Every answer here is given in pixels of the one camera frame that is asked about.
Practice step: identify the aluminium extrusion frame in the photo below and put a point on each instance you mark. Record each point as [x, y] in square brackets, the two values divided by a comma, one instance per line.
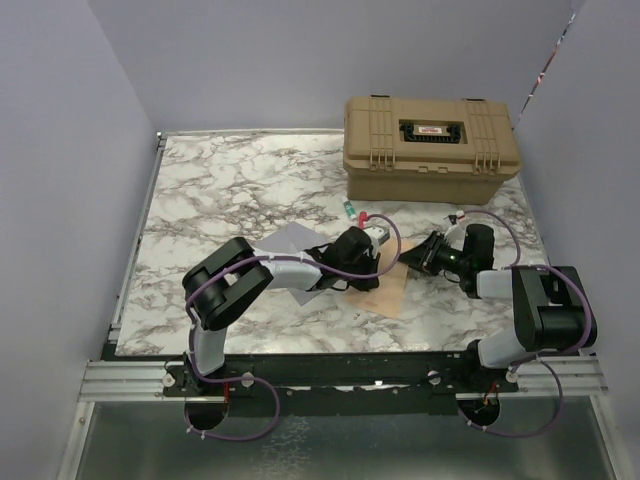
[113, 379]

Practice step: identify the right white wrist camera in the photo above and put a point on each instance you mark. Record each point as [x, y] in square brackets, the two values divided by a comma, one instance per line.
[456, 231]

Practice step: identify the grey envelope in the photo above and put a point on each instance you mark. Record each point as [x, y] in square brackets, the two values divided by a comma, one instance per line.
[290, 237]

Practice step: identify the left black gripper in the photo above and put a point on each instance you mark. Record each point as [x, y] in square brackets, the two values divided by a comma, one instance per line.
[369, 279]

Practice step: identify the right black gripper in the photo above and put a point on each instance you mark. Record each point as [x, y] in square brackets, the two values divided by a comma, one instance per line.
[424, 256]

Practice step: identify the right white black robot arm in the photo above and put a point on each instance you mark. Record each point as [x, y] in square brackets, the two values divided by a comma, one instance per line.
[551, 313]

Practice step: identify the tan paper letter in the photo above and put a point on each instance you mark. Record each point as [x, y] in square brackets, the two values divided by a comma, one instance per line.
[386, 300]

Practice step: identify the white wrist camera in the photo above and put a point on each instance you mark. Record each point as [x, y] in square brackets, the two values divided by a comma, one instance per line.
[456, 231]
[379, 235]

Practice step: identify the tan plastic tool case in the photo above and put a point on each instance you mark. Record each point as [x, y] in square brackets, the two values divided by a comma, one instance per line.
[443, 151]

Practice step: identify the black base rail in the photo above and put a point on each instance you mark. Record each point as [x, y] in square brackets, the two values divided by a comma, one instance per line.
[365, 383]

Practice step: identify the green white glue stick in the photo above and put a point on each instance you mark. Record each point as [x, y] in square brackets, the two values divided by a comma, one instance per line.
[350, 210]

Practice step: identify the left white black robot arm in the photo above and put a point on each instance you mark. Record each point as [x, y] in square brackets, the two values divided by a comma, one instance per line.
[222, 287]

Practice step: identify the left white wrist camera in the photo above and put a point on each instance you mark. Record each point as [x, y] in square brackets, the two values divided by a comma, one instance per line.
[379, 235]

